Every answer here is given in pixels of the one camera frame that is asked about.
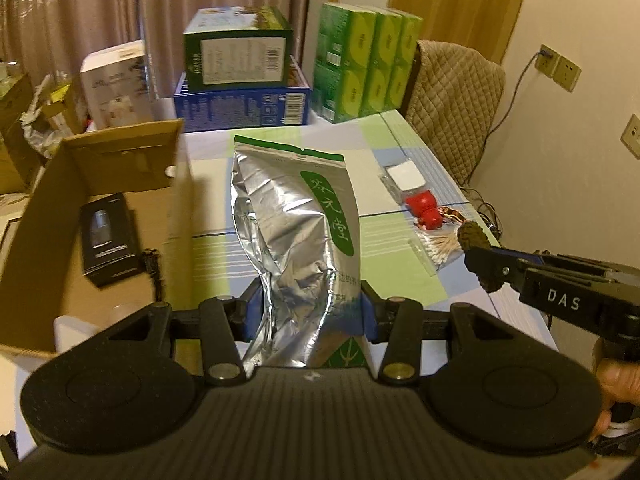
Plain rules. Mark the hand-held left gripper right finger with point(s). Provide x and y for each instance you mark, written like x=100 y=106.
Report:
x=369 y=315

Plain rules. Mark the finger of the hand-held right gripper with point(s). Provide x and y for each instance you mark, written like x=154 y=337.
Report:
x=492 y=262
x=575 y=263

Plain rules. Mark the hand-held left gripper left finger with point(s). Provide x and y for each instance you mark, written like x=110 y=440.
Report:
x=252 y=310

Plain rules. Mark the clear bag of cotton swabs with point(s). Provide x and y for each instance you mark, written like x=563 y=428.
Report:
x=437 y=252

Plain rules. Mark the red-brown knotted trinket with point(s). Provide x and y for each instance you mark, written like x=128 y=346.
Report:
x=455 y=216

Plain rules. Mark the red cat figurine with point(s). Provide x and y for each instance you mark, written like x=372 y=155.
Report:
x=425 y=207

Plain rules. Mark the silver foil bag green label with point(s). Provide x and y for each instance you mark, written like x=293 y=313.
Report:
x=295 y=230

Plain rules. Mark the clear packet with white pad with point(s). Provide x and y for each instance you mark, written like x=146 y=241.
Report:
x=406 y=177

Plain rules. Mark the black shaver box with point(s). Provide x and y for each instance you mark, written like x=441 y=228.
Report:
x=107 y=240

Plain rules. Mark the white square night light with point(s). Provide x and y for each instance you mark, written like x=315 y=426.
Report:
x=72 y=332

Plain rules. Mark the brown cardboard box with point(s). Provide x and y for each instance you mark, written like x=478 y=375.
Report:
x=55 y=240

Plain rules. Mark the person's right hand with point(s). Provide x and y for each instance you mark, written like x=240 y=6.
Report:
x=617 y=380

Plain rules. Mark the beige quilted chair cover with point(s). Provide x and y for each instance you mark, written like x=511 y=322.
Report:
x=455 y=105

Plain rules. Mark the blue flat carton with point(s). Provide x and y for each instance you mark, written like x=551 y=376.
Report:
x=240 y=110

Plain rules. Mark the dark wooden chair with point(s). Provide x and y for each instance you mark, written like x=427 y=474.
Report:
x=411 y=75

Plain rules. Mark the blue charger plug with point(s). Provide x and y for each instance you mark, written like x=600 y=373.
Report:
x=545 y=51

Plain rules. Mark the stack of green tissue packs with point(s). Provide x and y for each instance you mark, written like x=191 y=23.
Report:
x=360 y=60

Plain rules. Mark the dark green carton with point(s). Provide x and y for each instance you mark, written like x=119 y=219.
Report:
x=235 y=55

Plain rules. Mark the white humidifier box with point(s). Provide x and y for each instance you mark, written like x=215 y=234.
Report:
x=117 y=90

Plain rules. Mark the orange curtain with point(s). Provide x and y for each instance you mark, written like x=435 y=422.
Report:
x=460 y=0

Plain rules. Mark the crumpled white plastic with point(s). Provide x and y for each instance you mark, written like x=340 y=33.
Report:
x=45 y=120

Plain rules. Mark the brown carton with tissue packs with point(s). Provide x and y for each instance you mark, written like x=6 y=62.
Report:
x=15 y=125

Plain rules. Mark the brown patterned curtain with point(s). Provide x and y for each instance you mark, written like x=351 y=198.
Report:
x=100 y=5

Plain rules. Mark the beige wall socket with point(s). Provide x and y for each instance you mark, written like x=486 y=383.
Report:
x=632 y=137
x=546 y=62
x=569 y=74

